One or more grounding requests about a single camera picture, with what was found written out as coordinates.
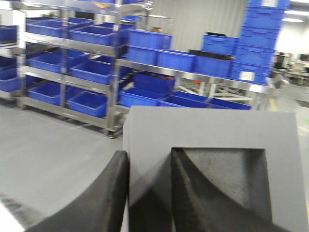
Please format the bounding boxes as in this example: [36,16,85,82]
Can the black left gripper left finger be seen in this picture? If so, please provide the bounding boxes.
[28,151,129,232]

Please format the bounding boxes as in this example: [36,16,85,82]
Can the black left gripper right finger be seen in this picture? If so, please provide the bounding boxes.
[170,148,285,232]

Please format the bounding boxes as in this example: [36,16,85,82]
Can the gray square base block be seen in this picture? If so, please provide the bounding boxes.
[123,106,309,232]

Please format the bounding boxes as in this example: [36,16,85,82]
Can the steel shelving cart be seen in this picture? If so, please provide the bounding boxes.
[17,0,152,138]

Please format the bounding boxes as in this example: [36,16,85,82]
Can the stacked blue crates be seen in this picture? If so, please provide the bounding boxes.
[229,0,290,85]

